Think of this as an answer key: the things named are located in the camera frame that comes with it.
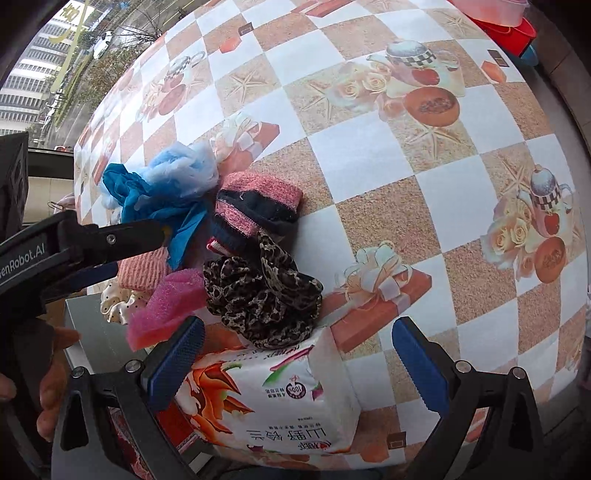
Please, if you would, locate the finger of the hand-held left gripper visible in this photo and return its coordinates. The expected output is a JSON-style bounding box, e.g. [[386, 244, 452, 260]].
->
[[54, 211, 166, 266], [41, 262, 120, 303]]

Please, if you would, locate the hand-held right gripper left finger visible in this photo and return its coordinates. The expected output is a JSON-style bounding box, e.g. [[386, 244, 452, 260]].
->
[[51, 316, 218, 480]]

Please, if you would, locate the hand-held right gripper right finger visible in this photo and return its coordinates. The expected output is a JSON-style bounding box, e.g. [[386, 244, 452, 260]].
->
[[392, 316, 546, 480]]

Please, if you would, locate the striped pink knit glove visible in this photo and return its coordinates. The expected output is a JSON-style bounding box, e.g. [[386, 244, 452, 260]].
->
[[116, 247, 171, 291]]

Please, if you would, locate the blue thin cloth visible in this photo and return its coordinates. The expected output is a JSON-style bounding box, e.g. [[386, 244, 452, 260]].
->
[[102, 162, 213, 271]]

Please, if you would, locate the pink foam sponge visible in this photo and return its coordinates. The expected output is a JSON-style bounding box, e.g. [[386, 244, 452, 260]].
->
[[126, 269, 206, 350]]

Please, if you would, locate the grey cardboard box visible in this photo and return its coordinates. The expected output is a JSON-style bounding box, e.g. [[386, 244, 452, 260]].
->
[[64, 293, 153, 374]]

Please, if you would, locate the light blue fluffy mesh pouf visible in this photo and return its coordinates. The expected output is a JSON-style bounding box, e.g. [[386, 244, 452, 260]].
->
[[99, 141, 220, 208]]

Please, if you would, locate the leopard print scrunchie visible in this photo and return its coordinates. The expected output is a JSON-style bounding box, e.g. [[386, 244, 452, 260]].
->
[[203, 231, 324, 349]]

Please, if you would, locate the person's left hand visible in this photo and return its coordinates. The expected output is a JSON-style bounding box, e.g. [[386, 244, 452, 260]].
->
[[0, 327, 80, 432]]

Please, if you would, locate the cream polka dot scrunchie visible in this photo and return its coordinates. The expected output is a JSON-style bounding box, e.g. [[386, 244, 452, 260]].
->
[[100, 279, 151, 326]]

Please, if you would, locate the pink patterned carton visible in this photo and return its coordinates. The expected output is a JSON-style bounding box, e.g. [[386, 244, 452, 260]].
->
[[108, 406, 218, 462]]

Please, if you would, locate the floral tissue pack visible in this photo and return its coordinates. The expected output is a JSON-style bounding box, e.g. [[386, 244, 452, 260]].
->
[[173, 328, 362, 455]]

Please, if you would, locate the pink and black knit cloth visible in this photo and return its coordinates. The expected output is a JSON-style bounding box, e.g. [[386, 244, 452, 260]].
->
[[210, 170, 304, 254]]

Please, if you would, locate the checked printed tablecloth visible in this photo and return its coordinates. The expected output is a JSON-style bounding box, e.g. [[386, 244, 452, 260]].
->
[[73, 0, 591, 469]]

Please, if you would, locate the red plastic container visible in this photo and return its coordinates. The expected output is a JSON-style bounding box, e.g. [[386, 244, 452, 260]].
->
[[462, 14, 537, 55]]

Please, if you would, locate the pink plastic basin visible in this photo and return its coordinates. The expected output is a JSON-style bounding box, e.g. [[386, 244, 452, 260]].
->
[[450, 0, 529, 28]]

